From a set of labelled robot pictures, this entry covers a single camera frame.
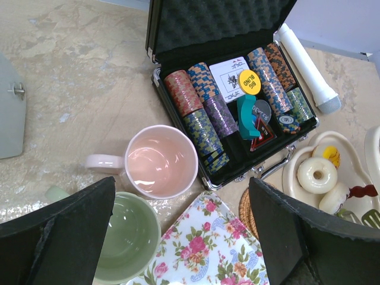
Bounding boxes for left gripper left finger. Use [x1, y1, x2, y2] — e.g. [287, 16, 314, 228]
[1, 176, 115, 284]

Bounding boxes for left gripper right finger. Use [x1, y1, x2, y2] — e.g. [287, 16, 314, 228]
[249, 178, 379, 284]

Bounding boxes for chocolate drizzled white donut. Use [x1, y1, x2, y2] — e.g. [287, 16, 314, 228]
[319, 182, 350, 215]

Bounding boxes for woven rattan coaster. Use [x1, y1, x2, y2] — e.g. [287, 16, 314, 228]
[248, 205, 259, 239]
[239, 188, 252, 233]

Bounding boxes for green ceramic cup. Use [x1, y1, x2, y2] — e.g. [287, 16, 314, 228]
[46, 186, 161, 284]

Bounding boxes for metal tongs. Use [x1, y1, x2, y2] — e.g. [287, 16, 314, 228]
[337, 208, 380, 229]

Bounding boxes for cream three-tier cake stand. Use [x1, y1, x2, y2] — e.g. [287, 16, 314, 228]
[283, 126, 379, 219]

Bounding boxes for floral serving tray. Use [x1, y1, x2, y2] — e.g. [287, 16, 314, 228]
[128, 192, 270, 284]

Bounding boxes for orange yellow small donut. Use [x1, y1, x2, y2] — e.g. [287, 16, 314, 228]
[312, 144, 340, 169]

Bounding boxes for pink ceramic cup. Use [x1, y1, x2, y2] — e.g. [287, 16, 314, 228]
[85, 125, 198, 200]

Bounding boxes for black poker chip case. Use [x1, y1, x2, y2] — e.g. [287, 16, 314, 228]
[145, 1, 319, 190]

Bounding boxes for white clamp device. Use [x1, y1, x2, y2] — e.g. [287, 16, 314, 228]
[0, 55, 27, 159]

